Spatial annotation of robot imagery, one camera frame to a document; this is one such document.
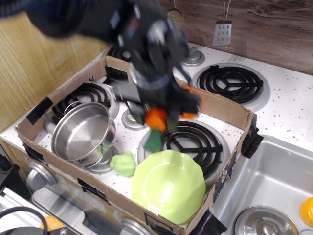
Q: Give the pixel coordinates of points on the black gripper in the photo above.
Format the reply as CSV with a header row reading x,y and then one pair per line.
x,y
161,92

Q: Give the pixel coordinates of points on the orange toy carrot green stem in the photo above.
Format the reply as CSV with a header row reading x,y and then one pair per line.
x,y
156,121

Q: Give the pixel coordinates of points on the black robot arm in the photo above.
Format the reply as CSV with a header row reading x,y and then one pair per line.
x,y
155,42

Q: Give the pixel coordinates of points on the short orange carrot tip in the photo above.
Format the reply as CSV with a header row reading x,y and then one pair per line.
x,y
188,115

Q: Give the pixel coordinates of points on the light green plastic plate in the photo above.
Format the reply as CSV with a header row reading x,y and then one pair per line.
x,y
169,184

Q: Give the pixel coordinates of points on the silver centre stove knob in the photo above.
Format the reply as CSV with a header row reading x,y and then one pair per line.
x,y
130,123

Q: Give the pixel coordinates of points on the silver stove knob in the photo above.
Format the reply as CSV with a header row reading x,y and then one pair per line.
x,y
195,58
130,123

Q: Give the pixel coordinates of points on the front right black burner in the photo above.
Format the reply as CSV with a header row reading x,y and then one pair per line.
x,y
203,143

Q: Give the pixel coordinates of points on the black burner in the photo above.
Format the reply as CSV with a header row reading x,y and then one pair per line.
x,y
87,92
119,53
203,143
239,83

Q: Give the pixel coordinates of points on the light green toy vegetable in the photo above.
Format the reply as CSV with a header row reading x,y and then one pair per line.
x,y
124,164

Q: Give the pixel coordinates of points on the front left black burner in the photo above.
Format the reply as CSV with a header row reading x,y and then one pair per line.
x,y
87,92

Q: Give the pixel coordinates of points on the silver back stove knob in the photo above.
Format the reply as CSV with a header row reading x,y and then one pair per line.
x,y
195,58

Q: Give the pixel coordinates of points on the back left black burner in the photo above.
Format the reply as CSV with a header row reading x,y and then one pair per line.
x,y
119,53

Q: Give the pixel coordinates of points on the stainless steel pot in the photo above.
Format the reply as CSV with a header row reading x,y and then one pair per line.
x,y
84,136

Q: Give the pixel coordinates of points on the back right black burner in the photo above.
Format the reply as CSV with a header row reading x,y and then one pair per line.
x,y
239,83

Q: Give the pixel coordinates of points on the brown cardboard fence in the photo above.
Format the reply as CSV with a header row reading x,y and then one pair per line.
x,y
214,105

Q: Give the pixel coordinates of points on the hanging perforated metal spoon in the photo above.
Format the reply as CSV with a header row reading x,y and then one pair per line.
x,y
175,14

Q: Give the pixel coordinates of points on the hanging slotted metal spatula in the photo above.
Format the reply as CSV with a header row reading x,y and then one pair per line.
x,y
223,28

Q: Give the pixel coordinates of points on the silver front panel knob right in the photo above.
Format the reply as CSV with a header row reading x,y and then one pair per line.
x,y
130,227

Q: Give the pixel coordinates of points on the silver panel knob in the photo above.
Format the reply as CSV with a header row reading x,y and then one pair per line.
x,y
39,177
130,227

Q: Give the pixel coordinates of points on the silver front panel knob left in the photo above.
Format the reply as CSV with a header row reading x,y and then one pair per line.
x,y
39,177

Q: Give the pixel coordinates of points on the grey toy sink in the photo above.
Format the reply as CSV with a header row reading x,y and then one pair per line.
x,y
278,175

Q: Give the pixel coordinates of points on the orange object bottom left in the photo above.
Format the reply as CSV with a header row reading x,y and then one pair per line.
x,y
53,223

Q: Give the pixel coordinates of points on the steel lid in sink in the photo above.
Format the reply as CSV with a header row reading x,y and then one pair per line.
x,y
263,220

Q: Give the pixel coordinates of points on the yellow toy in sink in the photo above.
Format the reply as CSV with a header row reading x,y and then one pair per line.
x,y
306,211

